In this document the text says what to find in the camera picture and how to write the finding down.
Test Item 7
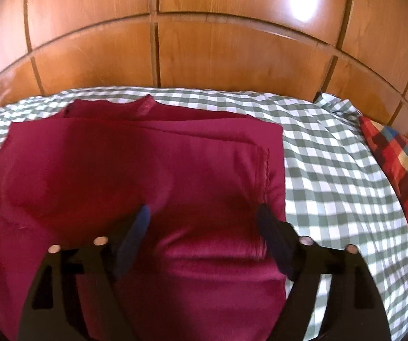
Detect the red plaid pillow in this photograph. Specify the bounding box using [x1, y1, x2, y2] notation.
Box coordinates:
[358, 115, 408, 308]

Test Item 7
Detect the wooden headboard panel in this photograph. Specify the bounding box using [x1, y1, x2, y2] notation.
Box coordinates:
[0, 0, 408, 143]

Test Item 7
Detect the dark red fleece garment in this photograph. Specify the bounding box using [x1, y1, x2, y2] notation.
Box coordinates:
[0, 94, 288, 341]

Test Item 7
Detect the green white checkered bed sheet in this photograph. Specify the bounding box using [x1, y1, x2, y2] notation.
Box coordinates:
[0, 86, 408, 341]

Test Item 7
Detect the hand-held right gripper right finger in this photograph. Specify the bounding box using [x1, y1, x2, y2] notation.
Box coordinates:
[257, 204, 391, 341]

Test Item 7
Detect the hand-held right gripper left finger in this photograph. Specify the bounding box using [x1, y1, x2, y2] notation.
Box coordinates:
[17, 204, 151, 341]

